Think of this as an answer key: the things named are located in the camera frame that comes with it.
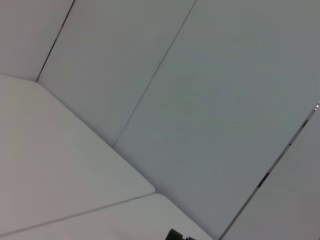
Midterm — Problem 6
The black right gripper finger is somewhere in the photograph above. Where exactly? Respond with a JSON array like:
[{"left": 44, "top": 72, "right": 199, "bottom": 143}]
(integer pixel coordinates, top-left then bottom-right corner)
[{"left": 166, "top": 228, "right": 194, "bottom": 240}]

